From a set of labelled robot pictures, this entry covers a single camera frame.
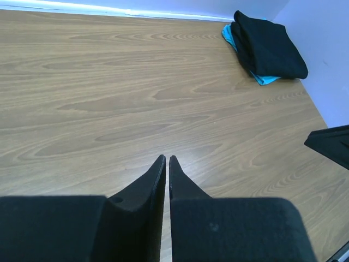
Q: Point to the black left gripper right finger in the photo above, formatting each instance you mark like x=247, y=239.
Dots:
x=204, y=228

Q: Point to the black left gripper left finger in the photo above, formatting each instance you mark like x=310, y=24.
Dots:
x=124, y=227

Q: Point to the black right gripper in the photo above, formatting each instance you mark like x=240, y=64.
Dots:
x=331, y=143

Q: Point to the black folded t shirt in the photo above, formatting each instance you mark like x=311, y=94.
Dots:
x=285, y=61

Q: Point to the cyan folded t shirt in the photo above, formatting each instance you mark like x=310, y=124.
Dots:
x=231, y=38

